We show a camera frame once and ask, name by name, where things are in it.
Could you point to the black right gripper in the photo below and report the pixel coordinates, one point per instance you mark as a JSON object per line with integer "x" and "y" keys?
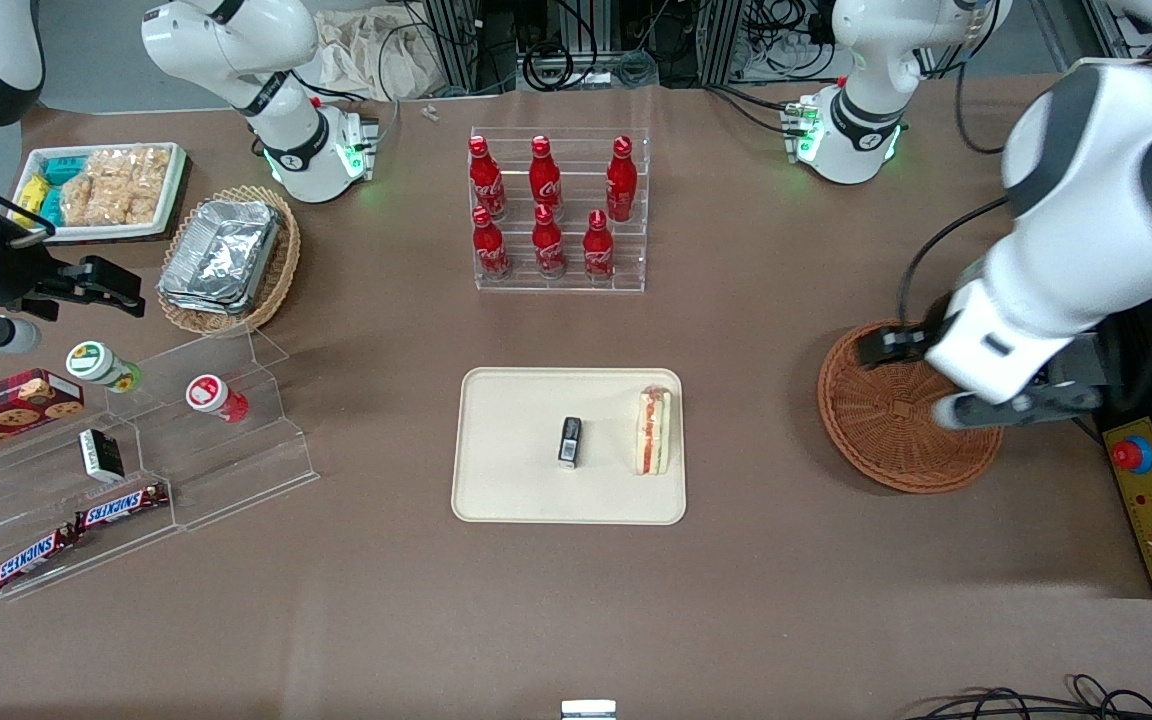
{"x": 8, "y": 270}

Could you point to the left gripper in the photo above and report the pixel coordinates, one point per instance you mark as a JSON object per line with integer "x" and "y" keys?
{"x": 921, "y": 337}

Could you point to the triangular sandwich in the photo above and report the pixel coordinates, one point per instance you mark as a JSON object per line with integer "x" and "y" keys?
{"x": 653, "y": 430}

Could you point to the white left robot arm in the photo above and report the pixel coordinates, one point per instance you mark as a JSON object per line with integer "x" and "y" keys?
{"x": 1106, "y": 180}

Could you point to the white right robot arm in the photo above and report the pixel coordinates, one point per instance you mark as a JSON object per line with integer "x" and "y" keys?
{"x": 236, "y": 40}

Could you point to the round brown wicker basket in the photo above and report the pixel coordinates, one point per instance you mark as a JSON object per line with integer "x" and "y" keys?
{"x": 886, "y": 430}

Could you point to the white rectangular snack tray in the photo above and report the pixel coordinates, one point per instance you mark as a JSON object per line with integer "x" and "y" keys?
{"x": 174, "y": 195}

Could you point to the oval light wicker basket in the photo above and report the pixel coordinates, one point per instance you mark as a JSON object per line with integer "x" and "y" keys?
{"x": 281, "y": 270}

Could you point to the cream rectangular plastic tray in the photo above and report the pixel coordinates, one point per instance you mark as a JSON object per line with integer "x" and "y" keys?
{"x": 516, "y": 450}

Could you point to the green lid yoghurt cup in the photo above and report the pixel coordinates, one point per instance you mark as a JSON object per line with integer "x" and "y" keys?
{"x": 96, "y": 362}

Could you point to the bag of rice crackers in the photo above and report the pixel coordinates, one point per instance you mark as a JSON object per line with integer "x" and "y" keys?
{"x": 111, "y": 188}

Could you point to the teal snack packet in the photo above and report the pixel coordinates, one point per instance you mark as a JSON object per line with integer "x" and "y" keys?
{"x": 51, "y": 207}
{"x": 63, "y": 168}

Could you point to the stack of aluminium foil trays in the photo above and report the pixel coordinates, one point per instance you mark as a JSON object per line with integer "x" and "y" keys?
{"x": 221, "y": 255}

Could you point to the yellow snack packet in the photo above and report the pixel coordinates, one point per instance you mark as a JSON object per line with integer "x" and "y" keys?
{"x": 31, "y": 195}

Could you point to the red lid yoghurt cup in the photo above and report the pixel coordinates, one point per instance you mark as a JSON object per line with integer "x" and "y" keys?
{"x": 211, "y": 393}

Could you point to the red cookie box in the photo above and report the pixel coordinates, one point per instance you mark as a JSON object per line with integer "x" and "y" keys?
{"x": 6, "y": 405}

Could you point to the small black carton white side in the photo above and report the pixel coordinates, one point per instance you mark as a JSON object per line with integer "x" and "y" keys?
{"x": 101, "y": 455}

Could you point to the clear acrylic stepped shelf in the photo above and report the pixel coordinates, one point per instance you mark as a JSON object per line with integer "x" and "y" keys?
{"x": 226, "y": 470}

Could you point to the snickers chocolate bar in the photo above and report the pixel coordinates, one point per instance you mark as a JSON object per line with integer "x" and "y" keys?
{"x": 121, "y": 507}
{"x": 31, "y": 558}

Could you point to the red emergency stop button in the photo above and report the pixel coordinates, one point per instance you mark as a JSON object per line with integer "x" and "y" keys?
{"x": 1130, "y": 454}

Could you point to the red cola bottle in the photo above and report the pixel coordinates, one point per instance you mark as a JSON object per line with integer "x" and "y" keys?
{"x": 548, "y": 245}
{"x": 490, "y": 248}
{"x": 621, "y": 185}
{"x": 486, "y": 180}
{"x": 598, "y": 250}
{"x": 545, "y": 180}

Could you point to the clear acrylic bottle rack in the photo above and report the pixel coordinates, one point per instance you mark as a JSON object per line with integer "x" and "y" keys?
{"x": 576, "y": 285}

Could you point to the small black box white label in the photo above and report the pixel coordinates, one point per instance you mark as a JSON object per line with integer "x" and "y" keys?
{"x": 570, "y": 443}

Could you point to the beige cloth bag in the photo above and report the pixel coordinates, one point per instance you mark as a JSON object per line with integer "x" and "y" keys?
{"x": 376, "y": 50}

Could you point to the small white box at edge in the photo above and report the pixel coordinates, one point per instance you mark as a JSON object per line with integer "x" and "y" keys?
{"x": 588, "y": 710}

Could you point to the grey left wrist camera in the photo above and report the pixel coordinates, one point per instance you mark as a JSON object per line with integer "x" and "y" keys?
{"x": 996, "y": 408}

